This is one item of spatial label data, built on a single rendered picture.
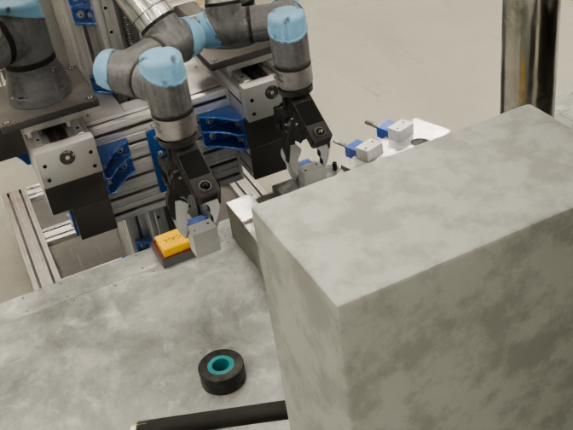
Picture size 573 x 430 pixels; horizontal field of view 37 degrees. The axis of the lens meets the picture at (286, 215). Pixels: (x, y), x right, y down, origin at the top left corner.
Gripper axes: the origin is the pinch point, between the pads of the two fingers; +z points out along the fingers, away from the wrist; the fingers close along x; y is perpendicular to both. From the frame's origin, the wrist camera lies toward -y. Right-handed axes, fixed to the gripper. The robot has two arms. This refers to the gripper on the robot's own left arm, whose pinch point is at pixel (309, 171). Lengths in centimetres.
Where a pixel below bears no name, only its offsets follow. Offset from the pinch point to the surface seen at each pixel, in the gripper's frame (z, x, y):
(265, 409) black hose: 2, 36, -54
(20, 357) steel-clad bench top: 10, 68, -10
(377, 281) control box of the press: -57, 39, -100
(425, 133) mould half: 4.8, -32.4, 5.7
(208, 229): -5.4, 28.3, -14.5
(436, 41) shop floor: 90, -166, 205
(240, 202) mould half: 1.3, 16.5, 0.0
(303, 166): -1.4, 1.2, 0.7
